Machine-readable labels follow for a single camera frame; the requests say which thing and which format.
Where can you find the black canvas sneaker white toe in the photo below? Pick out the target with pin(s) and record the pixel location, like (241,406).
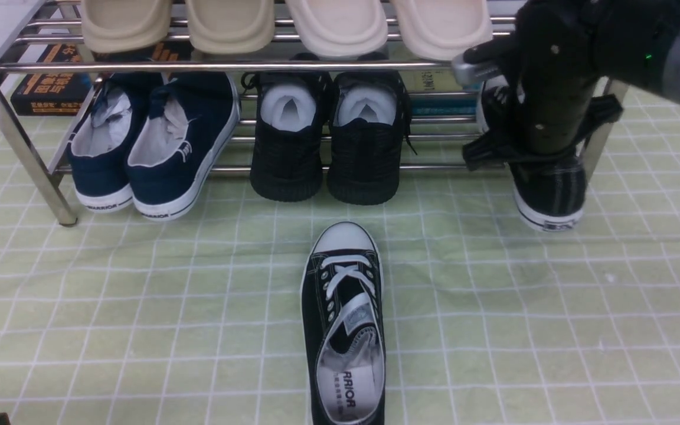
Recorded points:
(342,316)

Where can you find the beige slipper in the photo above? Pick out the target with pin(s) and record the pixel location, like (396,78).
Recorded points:
(119,26)
(230,27)

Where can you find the green checkered tablecloth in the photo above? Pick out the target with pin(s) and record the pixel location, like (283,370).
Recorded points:
(121,320)

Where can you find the beige slipper far left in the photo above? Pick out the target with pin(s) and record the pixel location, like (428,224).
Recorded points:
(119,26)

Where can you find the black knit sneaker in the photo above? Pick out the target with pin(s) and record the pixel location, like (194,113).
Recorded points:
(369,124)
(292,109)

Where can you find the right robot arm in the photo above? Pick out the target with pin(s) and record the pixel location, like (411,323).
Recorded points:
(638,43)

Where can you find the navy sneaker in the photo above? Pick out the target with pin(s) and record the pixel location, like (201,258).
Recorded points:
(98,151)
(190,120)

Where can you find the teal books stack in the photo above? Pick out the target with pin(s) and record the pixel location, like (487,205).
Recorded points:
(435,93)

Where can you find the black canvas sneaker white sole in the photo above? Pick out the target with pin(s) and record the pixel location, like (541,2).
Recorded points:
(549,195)

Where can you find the navy sneaker right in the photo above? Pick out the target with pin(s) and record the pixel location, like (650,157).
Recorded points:
(190,120)

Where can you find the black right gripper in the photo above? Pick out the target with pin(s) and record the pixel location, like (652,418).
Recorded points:
(547,61)

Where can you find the navy sneaker left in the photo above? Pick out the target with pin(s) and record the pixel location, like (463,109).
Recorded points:
(98,151)

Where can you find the black orange book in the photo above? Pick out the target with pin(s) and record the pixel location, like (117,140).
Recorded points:
(63,94)

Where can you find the steel shoe rack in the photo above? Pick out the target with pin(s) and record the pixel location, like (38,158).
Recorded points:
(64,15)

